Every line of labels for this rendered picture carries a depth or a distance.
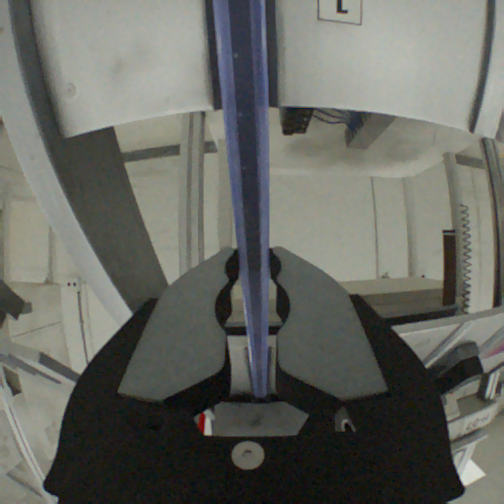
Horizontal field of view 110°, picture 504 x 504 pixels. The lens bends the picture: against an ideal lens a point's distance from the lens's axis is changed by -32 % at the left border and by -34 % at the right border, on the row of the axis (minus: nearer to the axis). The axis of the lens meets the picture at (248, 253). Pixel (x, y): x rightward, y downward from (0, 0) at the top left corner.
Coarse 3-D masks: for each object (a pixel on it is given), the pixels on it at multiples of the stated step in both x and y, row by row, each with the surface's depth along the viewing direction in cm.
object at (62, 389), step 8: (0, 352) 14; (0, 360) 13; (8, 360) 14; (8, 368) 15; (16, 368) 15; (24, 368) 16; (24, 376) 16; (32, 376) 17; (40, 376) 18; (40, 384) 17; (48, 384) 18; (56, 384) 20; (64, 392) 20
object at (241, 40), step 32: (224, 0) 5; (256, 0) 5; (224, 32) 5; (256, 32) 5; (224, 64) 6; (256, 64) 6; (224, 96) 7; (256, 96) 7; (224, 128) 8; (256, 128) 8; (256, 160) 8; (256, 192) 9; (256, 224) 10; (256, 256) 12; (256, 288) 13; (256, 320) 15; (256, 352) 19; (256, 384) 25
